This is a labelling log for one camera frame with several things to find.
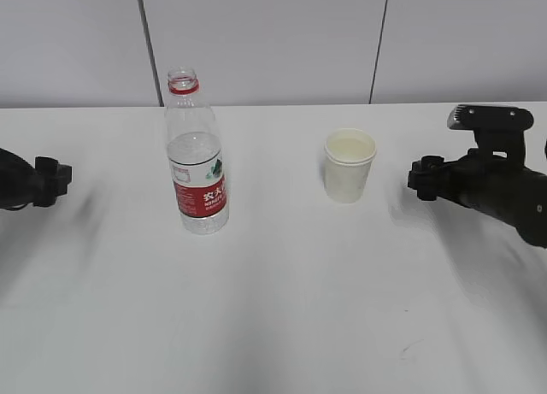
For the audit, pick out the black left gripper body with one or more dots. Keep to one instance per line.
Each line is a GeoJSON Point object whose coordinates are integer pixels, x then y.
{"type": "Point", "coordinates": [39, 185]}

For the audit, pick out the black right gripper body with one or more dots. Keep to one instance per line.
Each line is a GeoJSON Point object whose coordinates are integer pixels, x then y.
{"type": "Point", "coordinates": [514, 195]}

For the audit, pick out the white paper cup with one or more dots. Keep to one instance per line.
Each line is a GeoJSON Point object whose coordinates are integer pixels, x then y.
{"type": "Point", "coordinates": [349, 154]}

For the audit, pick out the Nongfu Spring water bottle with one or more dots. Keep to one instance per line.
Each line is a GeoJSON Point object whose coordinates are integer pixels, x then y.
{"type": "Point", "coordinates": [194, 152]}

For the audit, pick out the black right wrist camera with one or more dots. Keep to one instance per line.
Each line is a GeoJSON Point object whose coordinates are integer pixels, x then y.
{"type": "Point", "coordinates": [495, 129]}

